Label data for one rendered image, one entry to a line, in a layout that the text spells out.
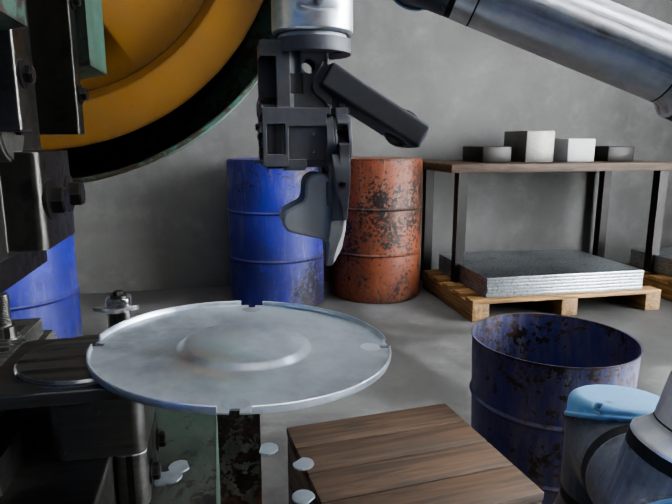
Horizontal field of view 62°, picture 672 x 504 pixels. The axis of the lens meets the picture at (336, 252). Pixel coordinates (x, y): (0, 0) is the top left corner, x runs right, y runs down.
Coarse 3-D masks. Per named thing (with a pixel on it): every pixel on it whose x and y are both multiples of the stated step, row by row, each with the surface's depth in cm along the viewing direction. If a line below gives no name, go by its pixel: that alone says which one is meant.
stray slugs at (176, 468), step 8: (264, 448) 63; (272, 448) 63; (176, 464) 60; (184, 464) 60; (296, 464) 60; (304, 464) 60; (312, 464) 60; (168, 472) 58; (176, 472) 58; (160, 480) 57; (168, 480) 57; (176, 480) 57; (296, 496) 54; (304, 496) 54; (312, 496) 54
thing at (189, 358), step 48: (144, 336) 58; (192, 336) 56; (240, 336) 57; (288, 336) 58; (336, 336) 60; (384, 336) 59; (144, 384) 46; (192, 384) 47; (240, 384) 47; (288, 384) 48; (336, 384) 48
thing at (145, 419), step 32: (32, 352) 54; (64, 352) 54; (0, 384) 48; (32, 384) 48; (64, 384) 47; (96, 384) 48; (64, 416) 49; (96, 416) 50; (128, 416) 50; (64, 448) 49; (96, 448) 50; (128, 448) 51; (128, 480) 51
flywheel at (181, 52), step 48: (144, 0) 81; (192, 0) 83; (240, 0) 81; (144, 48) 83; (192, 48) 81; (240, 48) 87; (96, 96) 79; (144, 96) 81; (192, 96) 82; (48, 144) 79; (96, 144) 83
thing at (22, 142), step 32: (32, 64) 54; (32, 96) 53; (32, 128) 53; (0, 160) 44; (32, 160) 45; (64, 160) 52; (0, 192) 44; (32, 192) 45; (64, 192) 47; (0, 224) 44; (32, 224) 46; (64, 224) 51; (0, 256) 44
